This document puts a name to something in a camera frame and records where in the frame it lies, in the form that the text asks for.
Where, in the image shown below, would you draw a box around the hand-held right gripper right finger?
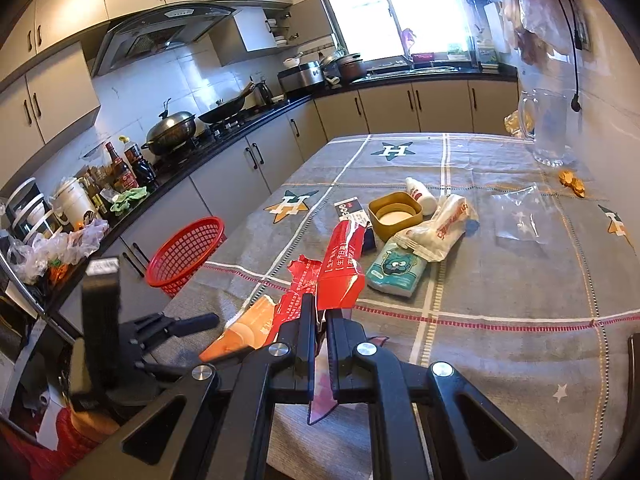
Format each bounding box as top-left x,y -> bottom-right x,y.
325,309 -> 576,480

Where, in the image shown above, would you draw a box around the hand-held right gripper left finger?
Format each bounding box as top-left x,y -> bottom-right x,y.
62,292 -> 321,480

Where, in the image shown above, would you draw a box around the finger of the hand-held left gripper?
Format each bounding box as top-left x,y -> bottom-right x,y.
150,312 -> 221,343
134,352 -> 201,382

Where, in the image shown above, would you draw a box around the orange foil packet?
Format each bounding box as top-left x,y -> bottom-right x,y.
199,295 -> 282,362

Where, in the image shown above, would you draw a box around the red plastic basket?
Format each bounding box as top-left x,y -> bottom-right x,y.
145,216 -> 227,301

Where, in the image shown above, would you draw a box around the red torn wrapper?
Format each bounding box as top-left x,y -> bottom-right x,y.
270,255 -> 322,346

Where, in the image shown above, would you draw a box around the red torn carton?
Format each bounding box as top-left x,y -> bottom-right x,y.
306,220 -> 369,427

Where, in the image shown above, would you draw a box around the teal cartoon tissue pack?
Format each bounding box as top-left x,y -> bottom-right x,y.
366,237 -> 432,297

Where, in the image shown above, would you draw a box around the olive plastic container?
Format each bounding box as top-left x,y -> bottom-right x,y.
368,191 -> 426,244

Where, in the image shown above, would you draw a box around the black white small box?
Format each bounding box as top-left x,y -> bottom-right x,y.
333,199 -> 377,252

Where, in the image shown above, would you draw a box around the white bag with red print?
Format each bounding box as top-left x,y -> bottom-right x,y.
391,193 -> 479,264

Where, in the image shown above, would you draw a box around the white plastic bottle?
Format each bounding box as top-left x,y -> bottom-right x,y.
404,177 -> 439,217

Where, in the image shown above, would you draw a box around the clear plastic bag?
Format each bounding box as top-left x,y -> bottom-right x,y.
489,184 -> 557,246

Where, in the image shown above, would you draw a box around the pile of plastic bags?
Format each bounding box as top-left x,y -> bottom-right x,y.
6,219 -> 110,287

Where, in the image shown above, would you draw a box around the white electric pot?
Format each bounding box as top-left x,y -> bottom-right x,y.
51,176 -> 97,231

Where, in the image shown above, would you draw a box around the green cloth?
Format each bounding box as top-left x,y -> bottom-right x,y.
109,186 -> 150,214

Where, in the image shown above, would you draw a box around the white dish rack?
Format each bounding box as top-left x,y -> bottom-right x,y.
7,176 -> 57,243

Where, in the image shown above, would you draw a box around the red label sauce bottle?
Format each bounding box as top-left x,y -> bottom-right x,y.
104,141 -> 138,190

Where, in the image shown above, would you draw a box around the dark sauce bottle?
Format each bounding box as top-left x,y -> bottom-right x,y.
122,135 -> 159,187

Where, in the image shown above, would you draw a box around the beige lower kitchen cabinets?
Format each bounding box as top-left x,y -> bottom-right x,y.
50,77 -> 521,331

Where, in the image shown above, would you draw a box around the beige kitchen cabinets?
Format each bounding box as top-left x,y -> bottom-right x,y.
50,77 -> 521,331
0,0 -> 293,176

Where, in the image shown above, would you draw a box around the lidded steel wok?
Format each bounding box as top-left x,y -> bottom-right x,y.
141,99 -> 197,157

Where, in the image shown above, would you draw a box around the black wok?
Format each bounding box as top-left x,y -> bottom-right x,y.
198,81 -> 254,126

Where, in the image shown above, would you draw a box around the dark kettle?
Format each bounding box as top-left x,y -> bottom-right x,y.
251,81 -> 275,107

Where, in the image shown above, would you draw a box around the silver electric cooker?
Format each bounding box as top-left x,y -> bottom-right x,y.
277,61 -> 325,96

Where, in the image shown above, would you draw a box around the glass range hood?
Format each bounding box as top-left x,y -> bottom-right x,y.
91,3 -> 239,79

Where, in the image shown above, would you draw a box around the yellow plastic bag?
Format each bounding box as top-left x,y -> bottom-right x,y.
503,111 -> 535,137

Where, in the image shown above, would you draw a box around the orange peel pieces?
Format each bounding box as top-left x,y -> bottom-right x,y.
558,170 -> 589,199

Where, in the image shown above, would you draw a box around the brown cooking pot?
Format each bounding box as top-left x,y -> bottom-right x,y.
320,51 -> 368,86

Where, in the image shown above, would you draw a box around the open dish shelf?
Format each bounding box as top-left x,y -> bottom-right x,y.
232,4 -> 293,53

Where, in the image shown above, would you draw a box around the black kitchen countertop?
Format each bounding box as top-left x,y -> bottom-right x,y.
0,62 -> 521,311

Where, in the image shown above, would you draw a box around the glass pitcher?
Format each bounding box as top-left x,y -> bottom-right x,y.
516,88 -> 582,169

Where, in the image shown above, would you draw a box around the beige upper kitchen cabinets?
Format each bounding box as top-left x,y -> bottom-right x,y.
0,0 -> 293,176

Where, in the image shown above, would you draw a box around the small white green box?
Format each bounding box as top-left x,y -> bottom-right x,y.
475,35 -> 501,68

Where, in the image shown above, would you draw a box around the kitchen window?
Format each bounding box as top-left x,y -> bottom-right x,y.
307,0 -> 476,68

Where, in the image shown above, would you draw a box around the hanging plastic bags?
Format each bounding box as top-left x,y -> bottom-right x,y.
482,0 -> 571,66

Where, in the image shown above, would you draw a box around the black power cable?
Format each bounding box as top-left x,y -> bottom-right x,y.
554,0 -> 585,113

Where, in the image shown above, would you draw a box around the wall socket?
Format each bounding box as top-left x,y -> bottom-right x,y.
574,12 -> 593,56

